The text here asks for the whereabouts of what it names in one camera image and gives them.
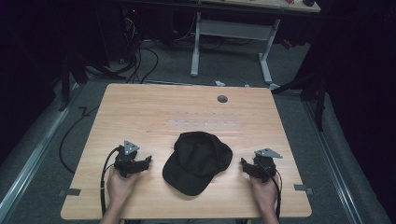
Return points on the black baseball cap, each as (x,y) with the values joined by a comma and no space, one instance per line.
(196,165)

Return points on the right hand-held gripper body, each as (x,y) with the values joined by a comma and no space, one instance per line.
(264,165)

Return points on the red object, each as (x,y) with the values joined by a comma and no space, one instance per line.
(287,44)

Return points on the person's left hand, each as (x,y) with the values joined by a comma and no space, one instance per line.
(120,188)

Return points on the metal floor rail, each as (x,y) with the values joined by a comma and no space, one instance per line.
(334,161)
(28,169)

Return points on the black stand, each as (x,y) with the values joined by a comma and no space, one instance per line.
(314,87)
(73,74)

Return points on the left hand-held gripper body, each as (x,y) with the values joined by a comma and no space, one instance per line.
(126,160)

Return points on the white-legged desk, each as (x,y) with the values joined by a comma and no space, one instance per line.
(233,29)

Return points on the round dark table grommet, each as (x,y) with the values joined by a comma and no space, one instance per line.
(222,99)

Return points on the person's right hand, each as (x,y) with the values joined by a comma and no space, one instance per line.
(264,194)

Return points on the small white floor object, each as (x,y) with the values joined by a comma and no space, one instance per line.
(219,83)

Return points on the grey tape piece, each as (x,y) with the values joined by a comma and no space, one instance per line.
(70,192)
(302,188)

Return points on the dark computer tower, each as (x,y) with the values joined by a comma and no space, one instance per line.
(130,28)

